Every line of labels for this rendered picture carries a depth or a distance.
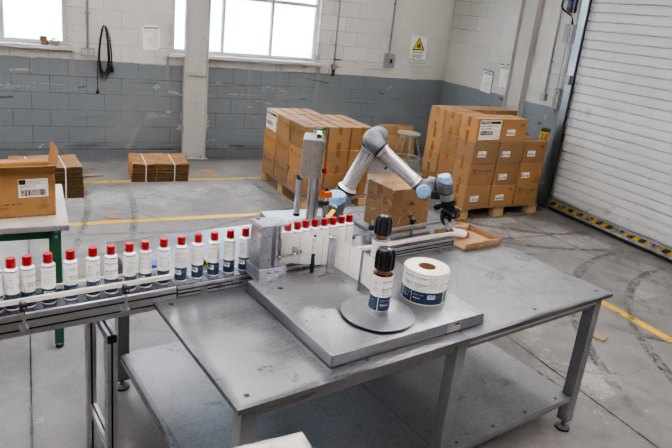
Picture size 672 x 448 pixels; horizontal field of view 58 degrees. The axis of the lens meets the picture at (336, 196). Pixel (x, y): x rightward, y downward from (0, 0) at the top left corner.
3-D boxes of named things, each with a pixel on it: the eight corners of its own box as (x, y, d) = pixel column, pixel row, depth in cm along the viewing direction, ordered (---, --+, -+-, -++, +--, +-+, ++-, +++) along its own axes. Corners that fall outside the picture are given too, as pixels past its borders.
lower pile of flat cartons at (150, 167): (131, 182, 680) (131, 163, 673) (126, 169, 726) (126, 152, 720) (189, 181, 706) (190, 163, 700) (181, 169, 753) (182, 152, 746)
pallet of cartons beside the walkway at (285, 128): (366, 206, 685) (376, 128, 659) (299, 210, 646) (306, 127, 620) (319, 177, 785) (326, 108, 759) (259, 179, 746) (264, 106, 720)
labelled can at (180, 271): (176, 283, 258) (177, 239, 252) (172, 279, 262) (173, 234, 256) (188, 281, 261) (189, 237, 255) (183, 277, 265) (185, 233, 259)
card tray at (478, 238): (465, 251, 346) (466, 244, 345) (433, 235, 366) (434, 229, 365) (500, 244, 363) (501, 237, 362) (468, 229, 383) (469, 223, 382)
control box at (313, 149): (299, 178, 287) (303, 138, 282) (301, 169, 303) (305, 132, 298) (321, 180, 287) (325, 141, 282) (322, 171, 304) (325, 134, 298)
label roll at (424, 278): (416, 282, 286) (421, 253, 281) (453, 298, 273) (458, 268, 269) (391, 293, 271) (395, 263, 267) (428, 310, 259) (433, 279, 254)
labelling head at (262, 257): (258, 283, 266) (262, 228, 259) (245, 271, 276) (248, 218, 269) (285, 278, 274) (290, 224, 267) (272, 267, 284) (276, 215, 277)
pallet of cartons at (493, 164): (457, 222, 664) (475, 118, 631) (413, 198, 734) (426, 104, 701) (536, 215, 721) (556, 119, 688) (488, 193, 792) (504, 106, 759)
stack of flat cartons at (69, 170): (12, 201, 582) (11, 169, 573) (8, 185, 626) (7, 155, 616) (84, 197, 615) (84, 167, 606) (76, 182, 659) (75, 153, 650)
